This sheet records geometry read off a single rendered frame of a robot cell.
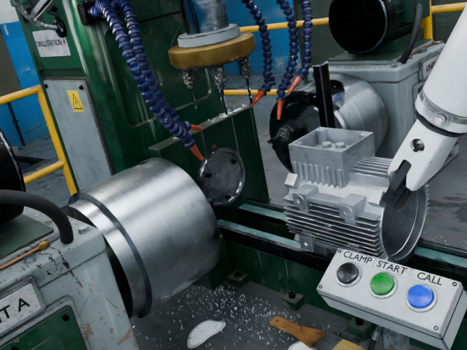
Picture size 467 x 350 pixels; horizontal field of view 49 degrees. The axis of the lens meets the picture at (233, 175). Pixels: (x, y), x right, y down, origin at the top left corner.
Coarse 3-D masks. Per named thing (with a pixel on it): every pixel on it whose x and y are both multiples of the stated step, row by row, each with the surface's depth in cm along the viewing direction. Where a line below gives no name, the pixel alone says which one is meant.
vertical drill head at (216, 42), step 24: (192, 0) 98; (216, 0) 99; (192, 24) 100; (216, 24) 100; (192, 48) 99; (216, 48) 97; (240, 48) 99; (216, 72) 100; (240, 72) 106; (192, 96) 109
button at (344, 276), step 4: (344, 264) 68; (348, 264) 67; (352, 264) 67; (340, 268) 67; (344, 268) 67; (348, 268) 67; (352, 268) 66; (356, 268) 66; (340, 272) 67; (344, 272) 67; (348, 272) 66; (352, 272) 66; (356, 272) 66; (340, 276) 67; (344, 276) 66; (348, 276) 66; (352, 276) 66; (356, 276) 66; (340, 280) 66; (344, 280) 66; (348, 280) 66; (352, 280) 66
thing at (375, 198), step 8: (288, 176) 95; (296, 176) 94; (288, 184) 94; (296, 184) 94; (376, 192) 82; (384, 192) 82; (368, 200) 82; (376, 200) 81; (424, 224) 93; (424, 232) 94; (296, 240) 99
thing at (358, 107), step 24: (288, 96) 124; (312, 96) 119; (336, 96) 120; (360, 96) 123; (288, 120) 127; (312, 120) 121; (336, 120) 117; (360, 120) 120; (384, 120) 127; (288, 168) 134
